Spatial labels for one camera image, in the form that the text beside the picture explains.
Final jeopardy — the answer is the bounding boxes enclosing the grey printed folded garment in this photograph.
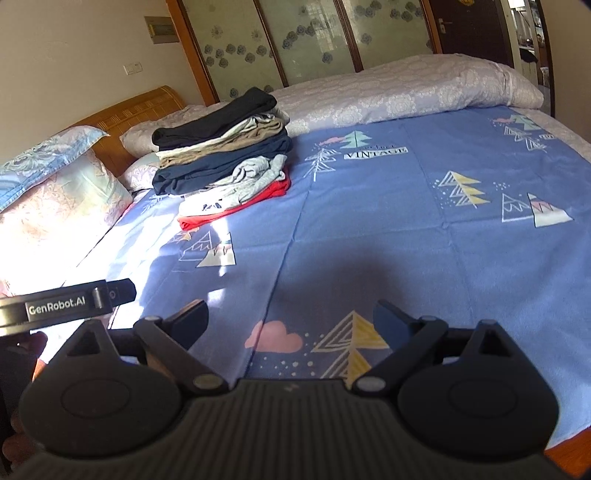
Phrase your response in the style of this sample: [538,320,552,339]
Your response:
[178,154,287,217]

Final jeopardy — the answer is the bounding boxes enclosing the dark brown door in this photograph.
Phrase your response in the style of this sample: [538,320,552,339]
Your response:
[429,0,514,67]

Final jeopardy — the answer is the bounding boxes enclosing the khaki folded pants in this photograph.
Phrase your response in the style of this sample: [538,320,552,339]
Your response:
[155,115,284,169]

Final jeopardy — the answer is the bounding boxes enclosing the blue floral pillow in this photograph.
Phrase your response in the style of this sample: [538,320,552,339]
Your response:
[1,125,108,211]

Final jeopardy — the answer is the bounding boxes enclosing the person's left hand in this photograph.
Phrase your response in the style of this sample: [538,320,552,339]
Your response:
[1,332,47,477]

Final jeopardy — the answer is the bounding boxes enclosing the navy folded garment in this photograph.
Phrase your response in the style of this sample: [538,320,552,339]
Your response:
[152,130,293,195]

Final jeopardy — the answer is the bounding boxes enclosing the red folded garment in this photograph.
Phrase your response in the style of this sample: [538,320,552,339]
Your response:
[177,169,291,232]

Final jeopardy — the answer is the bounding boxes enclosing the wooden sliding-door wardrobe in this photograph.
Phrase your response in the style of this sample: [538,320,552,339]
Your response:
[167,0,442,105]

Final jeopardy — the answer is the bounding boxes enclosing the pink patterned pillow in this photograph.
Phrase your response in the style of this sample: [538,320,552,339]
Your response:
[1,150,132,296]

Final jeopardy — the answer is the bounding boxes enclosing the wall electrical panel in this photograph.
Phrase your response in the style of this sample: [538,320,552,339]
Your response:
[144,16,178,44]

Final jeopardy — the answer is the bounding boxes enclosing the light grey folded garment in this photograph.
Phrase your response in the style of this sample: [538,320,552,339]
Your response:
[152,111,287,159]

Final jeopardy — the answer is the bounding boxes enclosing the blue patterned bed sheet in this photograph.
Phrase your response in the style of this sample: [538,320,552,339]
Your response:
[71,107,590,443]

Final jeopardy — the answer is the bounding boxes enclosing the wooden headboard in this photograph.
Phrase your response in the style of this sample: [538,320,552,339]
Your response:
[74,85,186,177]

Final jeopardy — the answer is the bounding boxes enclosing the black pants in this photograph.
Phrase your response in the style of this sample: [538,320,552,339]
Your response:
[151,87,277,151]

